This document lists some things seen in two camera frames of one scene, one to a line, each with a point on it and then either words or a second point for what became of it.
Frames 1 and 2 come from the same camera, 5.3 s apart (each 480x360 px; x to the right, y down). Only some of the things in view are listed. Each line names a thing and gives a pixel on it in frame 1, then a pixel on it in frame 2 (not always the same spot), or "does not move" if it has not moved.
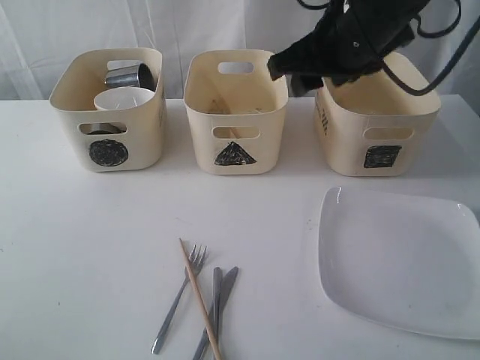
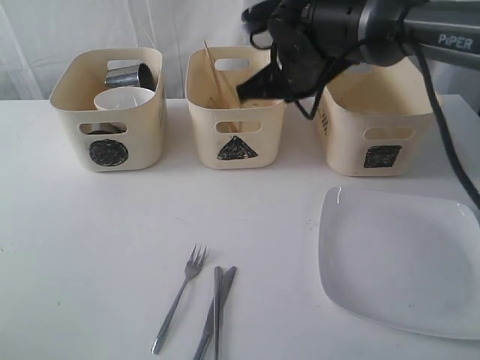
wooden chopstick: (219, 106) → (235, 124)
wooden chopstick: (214, 340) → (223, 93)
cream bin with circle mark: (110, 140) does not move
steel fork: (196, 259) does not move
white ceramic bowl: (121, 98) does not move
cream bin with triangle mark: (237, 111) does not move
